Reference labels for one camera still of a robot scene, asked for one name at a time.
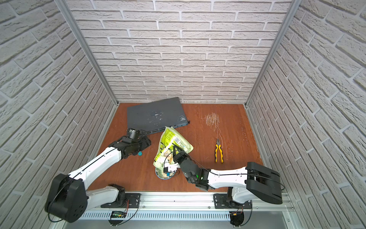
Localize green oats bag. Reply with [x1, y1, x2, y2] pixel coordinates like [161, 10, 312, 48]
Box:
[153, 127, 193, 170]

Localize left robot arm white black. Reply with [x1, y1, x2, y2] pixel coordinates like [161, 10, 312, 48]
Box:
[44, 136, 151, 223]

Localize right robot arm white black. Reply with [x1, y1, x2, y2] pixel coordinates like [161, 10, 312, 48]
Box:
[164, 150, 283, 205]

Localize leaf pattern breakfast bowl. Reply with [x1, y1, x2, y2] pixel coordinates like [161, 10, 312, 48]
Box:
[155, 168, 178, 180]

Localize yellow black pliers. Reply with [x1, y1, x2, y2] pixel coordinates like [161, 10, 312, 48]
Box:
[214, 139, 224, 163]

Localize right controller board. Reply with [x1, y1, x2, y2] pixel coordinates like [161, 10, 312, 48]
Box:
[229, 211, 245, 227]

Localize controller board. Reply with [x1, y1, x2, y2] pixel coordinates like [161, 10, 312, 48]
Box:
[229, 211, 245, 227]
[109, 211, 127, 225]

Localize left controller board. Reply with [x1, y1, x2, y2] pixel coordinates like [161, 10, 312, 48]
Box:
[109, 211, 127, 225]

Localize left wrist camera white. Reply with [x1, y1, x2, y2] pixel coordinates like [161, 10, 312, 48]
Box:
[127, 128, 140, 139]

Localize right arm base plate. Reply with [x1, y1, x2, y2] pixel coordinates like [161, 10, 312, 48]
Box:
[213, 193, 252, 210]

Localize aluminium front rail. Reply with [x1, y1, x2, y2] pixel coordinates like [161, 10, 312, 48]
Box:
[89, 192, 295, 212]

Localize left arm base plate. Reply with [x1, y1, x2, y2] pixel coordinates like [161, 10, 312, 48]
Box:
[100, 193, 141, 209]

